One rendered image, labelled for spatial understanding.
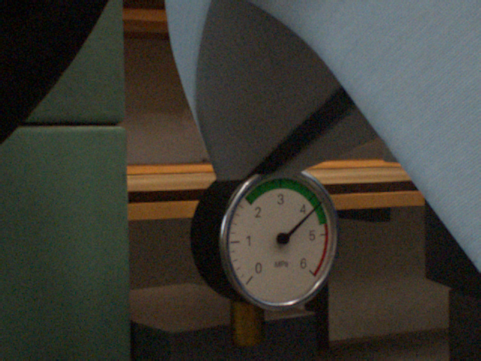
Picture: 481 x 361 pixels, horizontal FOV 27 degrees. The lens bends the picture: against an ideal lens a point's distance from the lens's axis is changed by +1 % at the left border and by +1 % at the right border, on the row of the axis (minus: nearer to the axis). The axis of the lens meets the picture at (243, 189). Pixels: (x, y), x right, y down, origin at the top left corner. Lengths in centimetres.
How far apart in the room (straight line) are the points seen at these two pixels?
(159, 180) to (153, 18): 41
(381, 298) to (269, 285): 305
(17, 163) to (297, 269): 13
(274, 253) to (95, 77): 11
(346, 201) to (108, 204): 233
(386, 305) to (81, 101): 307
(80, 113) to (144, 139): 258
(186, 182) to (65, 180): 211
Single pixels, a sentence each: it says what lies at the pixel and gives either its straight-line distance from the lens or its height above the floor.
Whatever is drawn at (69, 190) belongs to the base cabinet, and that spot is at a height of 68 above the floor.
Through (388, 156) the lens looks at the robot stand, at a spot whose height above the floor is 69.
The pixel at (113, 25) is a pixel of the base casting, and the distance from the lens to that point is 45.
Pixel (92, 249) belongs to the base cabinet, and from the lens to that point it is 45.
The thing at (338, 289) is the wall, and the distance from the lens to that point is 337.
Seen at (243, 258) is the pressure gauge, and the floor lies 65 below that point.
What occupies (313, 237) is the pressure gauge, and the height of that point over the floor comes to 66.
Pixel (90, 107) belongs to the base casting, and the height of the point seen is 72.
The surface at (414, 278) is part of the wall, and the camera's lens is 354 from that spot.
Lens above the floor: 70
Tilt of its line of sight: 3 degrees down
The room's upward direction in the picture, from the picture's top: 1 degrees counter-clockwise
